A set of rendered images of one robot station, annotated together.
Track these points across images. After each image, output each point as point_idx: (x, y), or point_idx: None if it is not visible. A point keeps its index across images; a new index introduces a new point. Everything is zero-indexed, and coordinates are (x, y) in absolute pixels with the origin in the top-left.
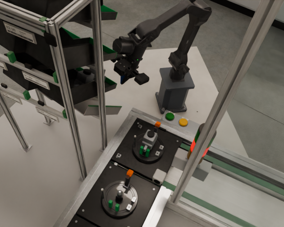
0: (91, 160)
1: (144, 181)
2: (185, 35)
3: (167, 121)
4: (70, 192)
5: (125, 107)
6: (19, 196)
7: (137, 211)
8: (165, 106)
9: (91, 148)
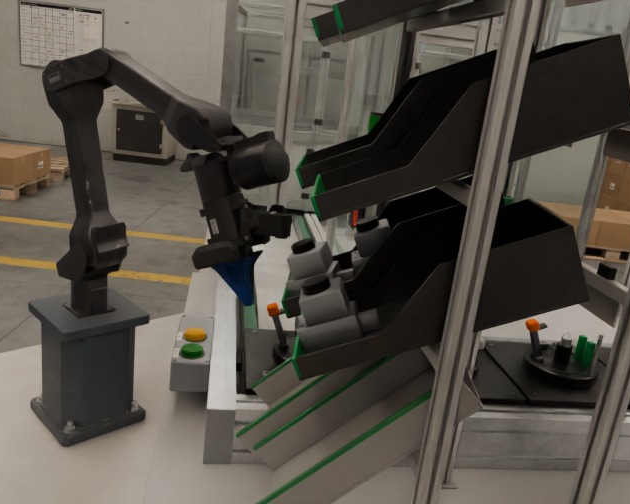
0: (393, 488)
1: None
2: (89, 161)
3: (209, 353)
4: (495, 489)
5: (164, 490)
6: None
7: None
8: (131, 395)
9: (366, 503)
